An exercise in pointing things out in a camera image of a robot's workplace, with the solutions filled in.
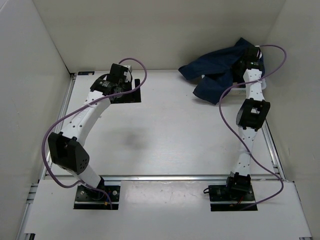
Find dark blue denim trousers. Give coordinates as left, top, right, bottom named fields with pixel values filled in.
left=178, top=37, right=252, bottom=105

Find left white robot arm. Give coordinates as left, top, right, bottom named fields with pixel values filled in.
left=48, top=65, right=133, bottom=200

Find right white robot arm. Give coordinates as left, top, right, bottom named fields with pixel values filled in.
left=224, top=60, right=271, bottom=200

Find white plastic mesh basket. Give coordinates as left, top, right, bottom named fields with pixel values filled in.
left=228, top=84, right=246, bottom=96

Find blue label sticker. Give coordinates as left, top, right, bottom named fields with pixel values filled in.
left=77, top=71, right=95, bottom=76

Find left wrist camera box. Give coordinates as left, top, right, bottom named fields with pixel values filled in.
left=108, top=63, right=133, bottom=84

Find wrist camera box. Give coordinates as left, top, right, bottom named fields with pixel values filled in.
left=108, top=63, right=133, bottom=84
left=243, top=46, right=263, bottom=62

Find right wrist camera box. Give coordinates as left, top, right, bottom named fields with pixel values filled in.
left=243, top=46, right=263, bottom=62

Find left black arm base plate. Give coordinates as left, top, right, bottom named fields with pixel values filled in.
left=73, top=185, right=121, bottom=210

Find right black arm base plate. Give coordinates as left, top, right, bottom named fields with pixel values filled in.
left=203, top=185, right=258, bottom=212

